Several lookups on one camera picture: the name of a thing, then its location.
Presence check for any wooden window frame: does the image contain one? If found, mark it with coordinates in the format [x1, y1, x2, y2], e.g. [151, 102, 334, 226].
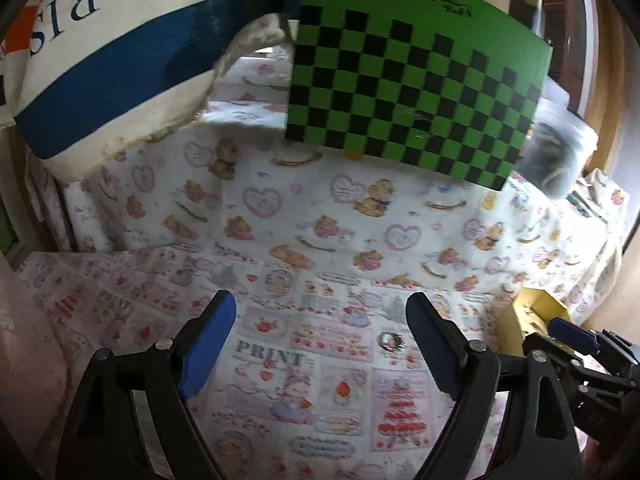
[540, 0, 633, 173]

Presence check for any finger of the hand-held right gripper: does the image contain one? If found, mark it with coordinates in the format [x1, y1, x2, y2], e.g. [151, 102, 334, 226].
[522, 335, 640, 395]
[547, 317, 640, 376]

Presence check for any striped printed curtain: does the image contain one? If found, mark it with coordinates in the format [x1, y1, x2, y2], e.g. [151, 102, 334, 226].
[0, 0, 545, 182]

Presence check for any clear plastic bucket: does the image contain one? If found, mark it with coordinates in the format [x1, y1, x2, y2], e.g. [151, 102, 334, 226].
[519, 80, 599, 199]

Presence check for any strawberry printed cloth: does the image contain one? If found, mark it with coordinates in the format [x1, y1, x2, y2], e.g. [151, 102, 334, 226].
[15, 245, 551, 480]

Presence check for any gold octagonal cardboard box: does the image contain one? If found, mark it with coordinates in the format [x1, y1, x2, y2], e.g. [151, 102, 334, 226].
[496, 287, 573, 361]

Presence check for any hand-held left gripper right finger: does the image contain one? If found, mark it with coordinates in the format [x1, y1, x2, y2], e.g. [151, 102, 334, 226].
[406, 292, 586, 480]

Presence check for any green checkered board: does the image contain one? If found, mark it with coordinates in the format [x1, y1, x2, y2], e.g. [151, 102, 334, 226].
[284, 0, 554, 192]

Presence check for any bear and heart printed cloth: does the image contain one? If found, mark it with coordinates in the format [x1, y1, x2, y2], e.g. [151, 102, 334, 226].
[27, 55, 628, 326]

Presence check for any small silver ring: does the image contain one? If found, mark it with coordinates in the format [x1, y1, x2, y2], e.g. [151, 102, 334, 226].
[378, 331, 406, 354]

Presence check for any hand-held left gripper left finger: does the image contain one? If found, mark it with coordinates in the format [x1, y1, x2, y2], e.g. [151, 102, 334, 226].
[56, 290, 237, 480]

